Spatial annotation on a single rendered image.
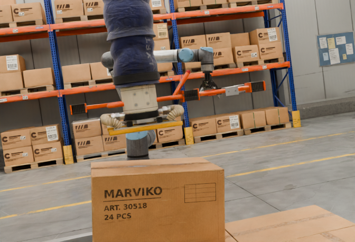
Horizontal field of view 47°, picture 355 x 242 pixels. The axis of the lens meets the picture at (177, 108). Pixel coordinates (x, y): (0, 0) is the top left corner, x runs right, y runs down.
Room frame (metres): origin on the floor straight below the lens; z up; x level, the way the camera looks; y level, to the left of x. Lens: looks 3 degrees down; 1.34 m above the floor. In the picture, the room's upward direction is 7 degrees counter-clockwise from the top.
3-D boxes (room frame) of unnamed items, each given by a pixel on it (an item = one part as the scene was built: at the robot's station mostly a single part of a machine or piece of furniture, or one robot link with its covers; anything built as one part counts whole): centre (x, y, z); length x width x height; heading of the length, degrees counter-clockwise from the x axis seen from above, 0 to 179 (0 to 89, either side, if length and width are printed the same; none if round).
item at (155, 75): (1.98, 0.18, 1.41); 0.23 x 0.23 x 0.04
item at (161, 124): (1.89, 0.16, 1.19); 0.34 x 0.10 x 0.05; 102
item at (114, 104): (2.14, 0.01, 1.29); 0.93 x 0.30 x 0.04; 102
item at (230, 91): (2.07, -0.28, 1.28); 0.07 x 0.07 x 0.04; 12
